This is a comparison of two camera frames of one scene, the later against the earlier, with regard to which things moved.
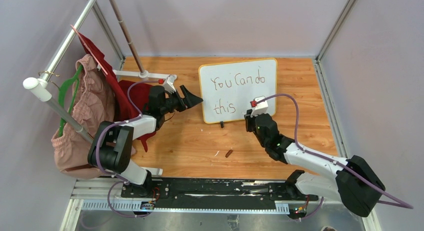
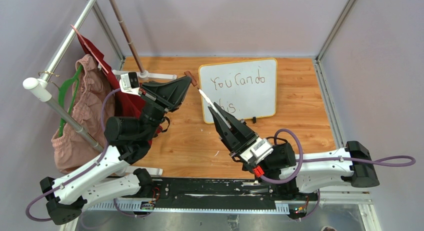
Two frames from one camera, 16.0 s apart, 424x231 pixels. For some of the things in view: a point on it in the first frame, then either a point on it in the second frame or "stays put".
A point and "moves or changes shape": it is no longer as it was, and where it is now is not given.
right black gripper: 249,119 → 233,142
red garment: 131,97 stays put
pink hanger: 88,48 stays put
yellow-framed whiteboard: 227,88 stays put
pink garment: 93,104 stays put
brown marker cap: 229,153 moves or changes shape
